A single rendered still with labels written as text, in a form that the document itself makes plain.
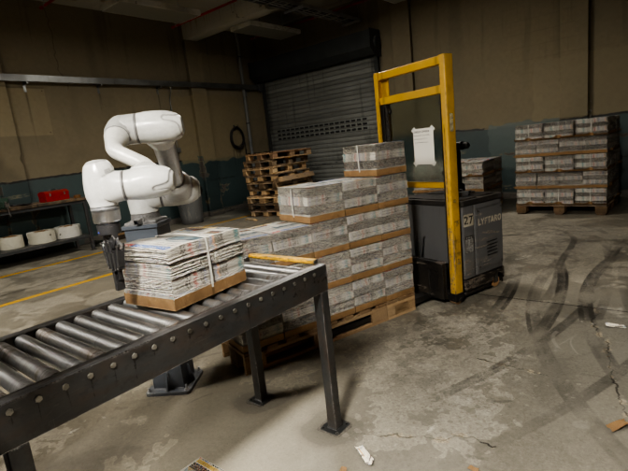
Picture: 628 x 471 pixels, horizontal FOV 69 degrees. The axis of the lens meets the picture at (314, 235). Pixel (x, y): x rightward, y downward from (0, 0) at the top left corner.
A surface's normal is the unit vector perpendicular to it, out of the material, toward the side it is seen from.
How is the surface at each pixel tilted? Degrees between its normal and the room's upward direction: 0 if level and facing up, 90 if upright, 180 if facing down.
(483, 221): 90
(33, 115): 90
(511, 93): 90
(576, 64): 90
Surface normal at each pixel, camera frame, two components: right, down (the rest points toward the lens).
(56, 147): 0.77, 0.04
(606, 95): -0.62, 0.22
